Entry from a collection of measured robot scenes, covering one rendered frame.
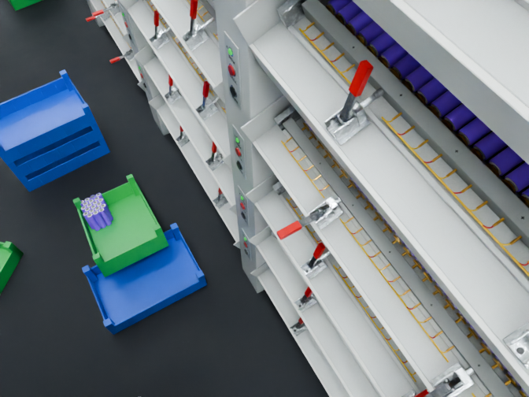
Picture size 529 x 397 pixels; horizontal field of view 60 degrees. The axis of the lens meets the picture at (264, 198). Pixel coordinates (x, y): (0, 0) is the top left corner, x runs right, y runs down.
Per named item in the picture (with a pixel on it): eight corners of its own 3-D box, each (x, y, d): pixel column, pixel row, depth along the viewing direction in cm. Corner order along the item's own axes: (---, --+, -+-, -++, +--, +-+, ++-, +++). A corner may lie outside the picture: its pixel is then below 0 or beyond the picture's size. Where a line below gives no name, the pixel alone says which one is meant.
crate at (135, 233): (83, 217, 151) (72, 199, 146) (139, 191, 157) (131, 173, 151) (104, 277, 131) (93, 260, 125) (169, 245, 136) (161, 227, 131)
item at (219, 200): (246, 252, 134) (227, 241, 122) (163, 116, 161) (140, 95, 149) (301, 211, 132) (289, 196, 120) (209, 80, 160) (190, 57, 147)
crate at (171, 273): (113, 335, 131) (105, 327, 124) (90, 277, 140) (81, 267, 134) (207, 285, 139) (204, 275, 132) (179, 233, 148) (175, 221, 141)
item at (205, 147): (243, 220, 117) (221, 203, 105) (150, 73, 144) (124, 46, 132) (307, 172, 116) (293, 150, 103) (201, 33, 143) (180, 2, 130)
